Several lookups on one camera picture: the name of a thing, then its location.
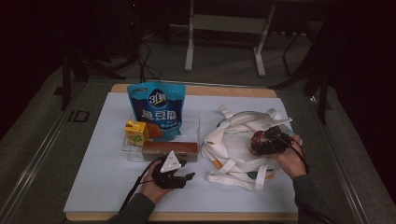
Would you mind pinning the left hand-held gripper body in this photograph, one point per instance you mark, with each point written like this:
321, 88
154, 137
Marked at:
168, 177

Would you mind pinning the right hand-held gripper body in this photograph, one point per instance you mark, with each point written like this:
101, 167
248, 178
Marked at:
277, 140

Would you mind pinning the red round tin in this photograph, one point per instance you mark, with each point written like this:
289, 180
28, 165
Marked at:
258, 143

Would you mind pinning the brown cardboard box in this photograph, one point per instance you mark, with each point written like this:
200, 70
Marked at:
171, 151

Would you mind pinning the white patterned tote bag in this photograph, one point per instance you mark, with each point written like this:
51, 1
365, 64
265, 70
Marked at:
233, 146

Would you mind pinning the clear plastic container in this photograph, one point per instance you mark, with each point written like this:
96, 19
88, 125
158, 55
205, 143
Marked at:
190, 130

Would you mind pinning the yellow drink carton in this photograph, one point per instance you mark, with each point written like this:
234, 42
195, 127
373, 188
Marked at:
136, 132

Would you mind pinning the blue snack pouch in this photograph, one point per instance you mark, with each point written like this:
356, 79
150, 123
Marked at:
157, 105

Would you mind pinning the person's left hand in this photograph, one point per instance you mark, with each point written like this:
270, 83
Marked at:
154, 193

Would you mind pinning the person's right hand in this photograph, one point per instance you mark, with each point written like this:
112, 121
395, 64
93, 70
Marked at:
291, 161

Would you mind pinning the white table sheet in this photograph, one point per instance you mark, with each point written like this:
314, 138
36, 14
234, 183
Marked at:
102, 174

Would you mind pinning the black metal stand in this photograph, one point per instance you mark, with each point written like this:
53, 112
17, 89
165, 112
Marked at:
317, 87

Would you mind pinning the black tripod stand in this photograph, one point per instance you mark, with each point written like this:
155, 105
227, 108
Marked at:
77, 67

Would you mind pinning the metal floor rail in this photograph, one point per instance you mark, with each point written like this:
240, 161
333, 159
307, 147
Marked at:
339, 149
34, 165

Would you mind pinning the white metal desk frame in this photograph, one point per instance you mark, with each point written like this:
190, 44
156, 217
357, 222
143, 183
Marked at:
229, 24

